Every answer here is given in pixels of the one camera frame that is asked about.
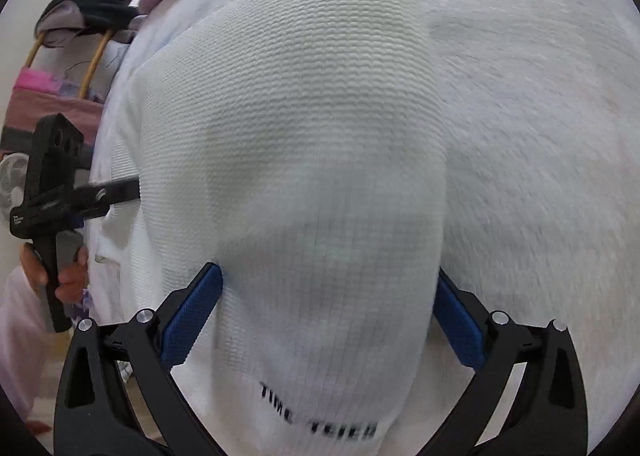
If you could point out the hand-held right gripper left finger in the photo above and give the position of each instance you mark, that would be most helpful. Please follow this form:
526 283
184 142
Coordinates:
195 311

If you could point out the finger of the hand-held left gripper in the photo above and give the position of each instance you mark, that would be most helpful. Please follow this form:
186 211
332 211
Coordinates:
120 188

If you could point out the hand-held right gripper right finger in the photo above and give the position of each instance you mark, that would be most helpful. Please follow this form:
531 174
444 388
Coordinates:
457 321

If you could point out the white snap-button jacket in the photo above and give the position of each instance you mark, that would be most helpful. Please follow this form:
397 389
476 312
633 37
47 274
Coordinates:
310 135

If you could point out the person's left forearm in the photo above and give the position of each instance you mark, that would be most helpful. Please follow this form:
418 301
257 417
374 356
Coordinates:
20 336

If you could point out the person's left hand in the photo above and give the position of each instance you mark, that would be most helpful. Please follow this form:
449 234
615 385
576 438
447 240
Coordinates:
70 276

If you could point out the white electric fan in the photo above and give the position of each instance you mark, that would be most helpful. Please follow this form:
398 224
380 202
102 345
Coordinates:
12 180

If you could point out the pink towel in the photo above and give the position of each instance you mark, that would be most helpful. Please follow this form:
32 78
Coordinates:
50 105

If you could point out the wooden drying rack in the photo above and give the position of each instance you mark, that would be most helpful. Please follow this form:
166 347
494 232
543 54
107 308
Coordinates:
95 65

